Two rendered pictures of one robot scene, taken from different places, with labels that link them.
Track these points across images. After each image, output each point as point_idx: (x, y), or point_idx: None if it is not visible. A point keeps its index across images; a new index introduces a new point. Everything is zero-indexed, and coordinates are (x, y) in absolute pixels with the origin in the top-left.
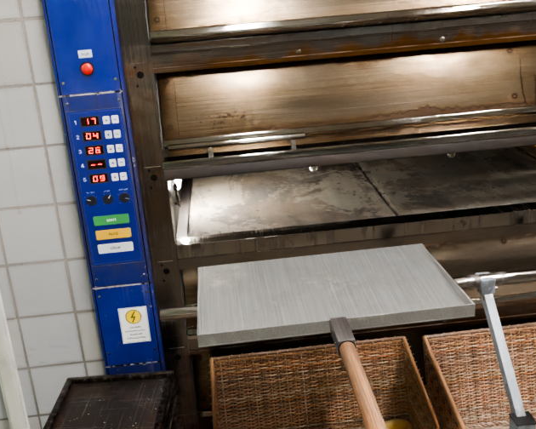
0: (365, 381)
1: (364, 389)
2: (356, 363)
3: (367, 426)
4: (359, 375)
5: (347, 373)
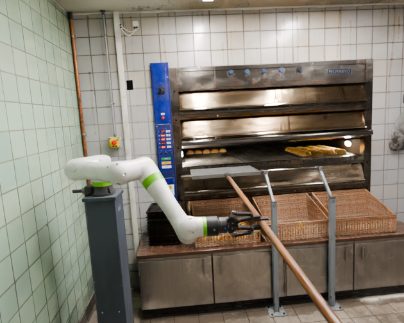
0: (232, 179)
1: (232, 180)
2: (230, 177)
3: (232, 184)
4: (231, 179)
5: (228, 179)
